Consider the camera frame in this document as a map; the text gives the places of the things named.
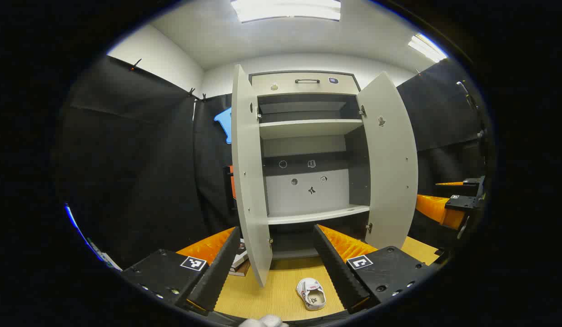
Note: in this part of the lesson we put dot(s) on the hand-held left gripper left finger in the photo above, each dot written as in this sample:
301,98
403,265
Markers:
217,272

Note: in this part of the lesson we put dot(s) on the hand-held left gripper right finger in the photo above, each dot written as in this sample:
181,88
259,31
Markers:
337,272

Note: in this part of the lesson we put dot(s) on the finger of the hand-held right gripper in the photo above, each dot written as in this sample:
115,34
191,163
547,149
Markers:
471,182
433,206

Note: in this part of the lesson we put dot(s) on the white canvas shoe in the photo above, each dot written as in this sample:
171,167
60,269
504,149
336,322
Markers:
310,295

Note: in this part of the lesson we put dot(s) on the white cabinet door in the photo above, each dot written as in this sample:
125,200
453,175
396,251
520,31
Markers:
390,172
246,181

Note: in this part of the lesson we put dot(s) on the white shoe cabinet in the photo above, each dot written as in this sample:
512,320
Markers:
308,195

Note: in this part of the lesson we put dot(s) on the white cabinet shelf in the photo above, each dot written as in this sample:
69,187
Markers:
317,215
308,128

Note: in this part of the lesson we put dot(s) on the white cabinet drawer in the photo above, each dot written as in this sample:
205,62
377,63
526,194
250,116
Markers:
280,84

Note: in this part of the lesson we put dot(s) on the brown book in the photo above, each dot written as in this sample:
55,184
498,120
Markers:
241,271

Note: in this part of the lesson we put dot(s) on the white portrait cover book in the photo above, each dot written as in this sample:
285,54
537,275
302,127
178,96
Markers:
241,259

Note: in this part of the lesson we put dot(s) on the metal stand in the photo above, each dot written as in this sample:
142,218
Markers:
465,93

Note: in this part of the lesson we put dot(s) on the black backdrop cloth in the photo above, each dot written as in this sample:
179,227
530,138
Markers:
126,159

